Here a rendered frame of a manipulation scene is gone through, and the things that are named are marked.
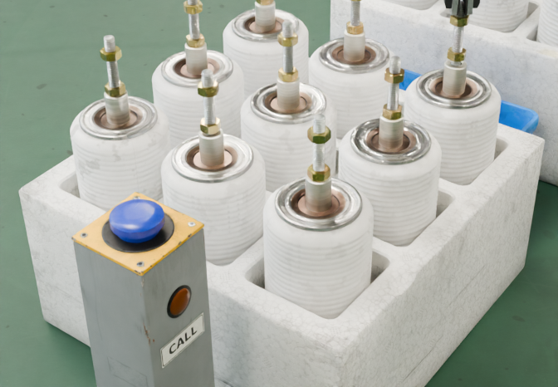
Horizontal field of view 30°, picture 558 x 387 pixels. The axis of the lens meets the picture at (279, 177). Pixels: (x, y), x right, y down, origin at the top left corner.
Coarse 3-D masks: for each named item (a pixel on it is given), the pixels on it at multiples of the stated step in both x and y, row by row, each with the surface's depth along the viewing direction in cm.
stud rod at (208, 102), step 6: (204, 72) 90; (210, 72) 90; (204, 78) 90; (210, 78) 90; (204, 84) 90; (210, 84) 90; (204, 102) 92; (210, 102) 91; (204, 108) 92; (210, 108) 92; (204, 114) 92; (210, 114) 92; (204, 120) 93; (210, 120) 92
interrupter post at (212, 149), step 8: (200, 136) 93; (208, 136) 93; (216, 136) 93; (200, 144) 94; (208, 144) 93; (216, 144) 93; (200, 152) 94; (208, 152) 94; (216, 152) 94; (208, 160) 94; (216, 160) 94
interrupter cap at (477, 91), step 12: (432, 72) 107; (468, 72) 107; (420, 84) 105; (432, 84) 105; (468, 84) 105; (480, 84) 105; (420, 96) 104; (432, 96) 103; (444, 96) 103; (456, 96) 104; (468, 96) 103; (480, 96) 103; (444, 108) 102; (456, 108) 102; (468, 108) 102
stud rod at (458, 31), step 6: (462, 6) 99; (462, 12) 99; (456, 30) 101; (462, 30) 100; (456, 36) 101; (462, 36) 101; (456, 42) 101; (462, 42) 102; (456, 48) 102; (462, 48) 102
